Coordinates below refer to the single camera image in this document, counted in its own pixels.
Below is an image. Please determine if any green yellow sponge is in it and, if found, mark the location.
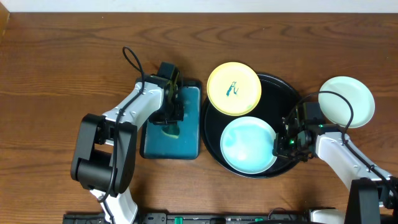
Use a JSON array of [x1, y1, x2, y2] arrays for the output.
[[162, 124, 180, 139]]

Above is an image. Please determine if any white plate with scribble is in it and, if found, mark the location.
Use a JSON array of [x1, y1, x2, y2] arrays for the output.
[[220, 116, 277, 174]]

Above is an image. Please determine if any yellow plate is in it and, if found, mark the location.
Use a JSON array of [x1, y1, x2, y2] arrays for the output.
[[206, 62, 262, 116]]

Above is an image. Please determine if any light blue plate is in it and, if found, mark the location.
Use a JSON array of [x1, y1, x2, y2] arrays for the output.
[[318, 76, 376, 128]]

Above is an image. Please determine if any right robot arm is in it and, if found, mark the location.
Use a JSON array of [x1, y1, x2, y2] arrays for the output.
[[272, 120, 397, 223]]

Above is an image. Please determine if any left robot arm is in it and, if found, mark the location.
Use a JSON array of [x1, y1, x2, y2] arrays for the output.
[[70, 75, 183, 223]]

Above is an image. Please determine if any teal rectangular tray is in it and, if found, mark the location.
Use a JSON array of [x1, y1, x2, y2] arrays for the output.
[[140, 80, 201, 160]]

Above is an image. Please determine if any round black serving tray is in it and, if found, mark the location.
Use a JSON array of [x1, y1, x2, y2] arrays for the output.
[[200, 73, 301, 179]]

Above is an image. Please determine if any brown cardboard box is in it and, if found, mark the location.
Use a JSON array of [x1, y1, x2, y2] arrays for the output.
[[0, 3, 10, 40]]

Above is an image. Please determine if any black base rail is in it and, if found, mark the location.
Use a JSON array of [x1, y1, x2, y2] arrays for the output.
[[62, 213, 310, 224]]

